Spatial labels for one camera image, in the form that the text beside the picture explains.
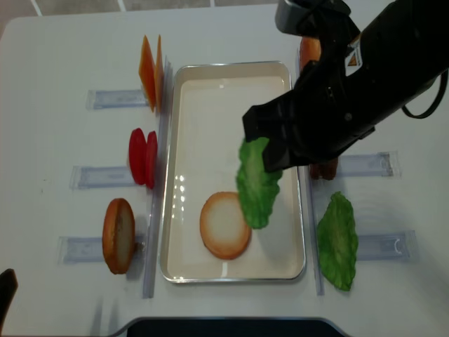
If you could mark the green lettuce leaf front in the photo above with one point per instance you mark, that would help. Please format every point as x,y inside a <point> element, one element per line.
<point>257,189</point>

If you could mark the bread slice on tray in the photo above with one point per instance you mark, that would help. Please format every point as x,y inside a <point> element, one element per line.
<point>223,229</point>

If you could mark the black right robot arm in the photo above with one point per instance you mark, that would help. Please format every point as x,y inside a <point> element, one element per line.
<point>410,53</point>

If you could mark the brown meat patty right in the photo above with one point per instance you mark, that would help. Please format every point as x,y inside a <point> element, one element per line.
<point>329,169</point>

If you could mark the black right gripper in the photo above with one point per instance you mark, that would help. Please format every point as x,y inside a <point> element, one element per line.
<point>331,106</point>

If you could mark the clear bread holder strip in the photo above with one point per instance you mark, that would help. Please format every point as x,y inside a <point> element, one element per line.
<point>72,250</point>

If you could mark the red tomato slice right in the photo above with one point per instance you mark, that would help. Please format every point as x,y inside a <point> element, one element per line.
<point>150,159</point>

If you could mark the red tomato slice left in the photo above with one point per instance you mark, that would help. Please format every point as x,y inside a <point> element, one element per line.
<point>136,155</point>

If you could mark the white metal tray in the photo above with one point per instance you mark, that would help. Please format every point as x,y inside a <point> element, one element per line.
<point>206,133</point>

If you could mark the orange cheese slice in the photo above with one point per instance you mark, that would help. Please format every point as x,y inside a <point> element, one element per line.
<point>146,73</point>
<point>158,79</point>

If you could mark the orange cheese slice left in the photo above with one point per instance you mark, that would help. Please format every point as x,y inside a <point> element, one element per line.
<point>146,73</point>

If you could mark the red tomato slice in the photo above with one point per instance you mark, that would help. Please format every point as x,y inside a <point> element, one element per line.
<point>150,159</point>
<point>136,155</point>

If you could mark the bun slice left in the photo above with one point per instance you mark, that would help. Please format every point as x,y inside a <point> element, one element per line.
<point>310,50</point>

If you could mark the green lettuce leaf rear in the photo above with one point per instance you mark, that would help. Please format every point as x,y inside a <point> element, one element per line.
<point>338,242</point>

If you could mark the standing bread slice left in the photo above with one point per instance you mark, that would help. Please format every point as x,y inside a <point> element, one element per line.
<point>118,236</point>

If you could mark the green lettuce leaf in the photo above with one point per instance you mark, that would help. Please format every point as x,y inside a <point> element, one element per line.
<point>257,189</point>
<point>338,242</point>

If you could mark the clear holder rail left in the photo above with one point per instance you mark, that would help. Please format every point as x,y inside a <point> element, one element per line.
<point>156,216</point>

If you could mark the clear patty holder strip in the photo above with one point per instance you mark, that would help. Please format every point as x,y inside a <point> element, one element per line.
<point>380,164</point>

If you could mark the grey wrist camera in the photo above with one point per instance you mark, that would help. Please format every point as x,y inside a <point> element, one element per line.
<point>309,18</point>

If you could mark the clear tomato holder strip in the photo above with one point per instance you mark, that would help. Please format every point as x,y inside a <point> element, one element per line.
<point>88,177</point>

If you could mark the clear lettuce holder strip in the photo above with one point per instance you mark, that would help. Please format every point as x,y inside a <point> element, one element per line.
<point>400,246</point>

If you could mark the clear cheese holder strip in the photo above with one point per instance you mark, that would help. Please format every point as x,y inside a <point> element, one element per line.
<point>97,100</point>

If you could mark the black left robot part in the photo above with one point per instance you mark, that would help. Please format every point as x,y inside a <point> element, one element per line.
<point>8,288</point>

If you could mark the orange cheese slice right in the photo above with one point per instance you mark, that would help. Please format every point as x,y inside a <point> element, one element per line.
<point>158,79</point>

